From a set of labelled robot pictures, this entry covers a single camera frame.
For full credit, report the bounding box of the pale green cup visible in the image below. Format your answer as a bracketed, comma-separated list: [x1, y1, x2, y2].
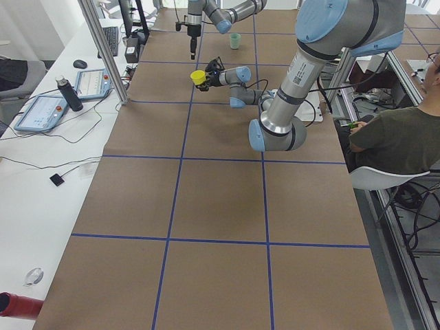
[230, 33, 241, 50]

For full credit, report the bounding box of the black water bottle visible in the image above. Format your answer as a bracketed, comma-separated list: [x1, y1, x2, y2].
[55, 76, 83, 111]

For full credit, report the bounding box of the teach pendant far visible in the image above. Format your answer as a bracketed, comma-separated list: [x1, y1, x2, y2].
[74, 69, 112, 100]

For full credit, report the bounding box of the black keyboard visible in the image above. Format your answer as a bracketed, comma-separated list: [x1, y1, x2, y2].
[102, 26, 119, 56]

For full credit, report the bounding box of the white chair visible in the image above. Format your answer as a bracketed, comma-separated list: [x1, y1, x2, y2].
[349, 166, 430, 190]

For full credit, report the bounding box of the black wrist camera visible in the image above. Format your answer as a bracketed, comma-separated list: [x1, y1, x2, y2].
[205, 56, 225, 74]

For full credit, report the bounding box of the teach pendant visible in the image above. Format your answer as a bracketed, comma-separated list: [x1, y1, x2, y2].
[14, 96, 69, 132]
[74, 69, 112, 100]

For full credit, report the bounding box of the aluminium frame post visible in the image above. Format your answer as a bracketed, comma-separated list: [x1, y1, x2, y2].
[78, 0, 128, 105]

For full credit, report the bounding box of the red cylinder object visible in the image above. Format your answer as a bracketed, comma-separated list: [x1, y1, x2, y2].
[1, 292, 44, 320]

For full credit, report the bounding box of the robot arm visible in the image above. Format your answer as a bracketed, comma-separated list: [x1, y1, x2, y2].
[182, 0, 267, 60]
[190, 1, 406, 152]

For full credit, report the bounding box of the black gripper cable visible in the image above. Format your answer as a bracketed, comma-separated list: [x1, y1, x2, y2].
[245, 79, 334, 127]

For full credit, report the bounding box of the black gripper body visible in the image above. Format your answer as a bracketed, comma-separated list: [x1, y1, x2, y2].
[195, 70, 220, 91]
[187, 24, 201, 48]

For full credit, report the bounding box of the yellow cup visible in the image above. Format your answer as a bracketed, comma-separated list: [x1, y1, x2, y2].
[190, 69, 206, 86]

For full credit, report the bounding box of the teach pendant near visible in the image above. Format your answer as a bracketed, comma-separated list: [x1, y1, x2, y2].
[14, 96, 69, 132]

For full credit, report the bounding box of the black computer mouse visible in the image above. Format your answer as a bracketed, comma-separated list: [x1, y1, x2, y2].
[72, 59, 88, 69]

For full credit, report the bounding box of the operator in green shirt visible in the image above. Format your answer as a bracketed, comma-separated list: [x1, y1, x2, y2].
[334, 52, 439, 175]

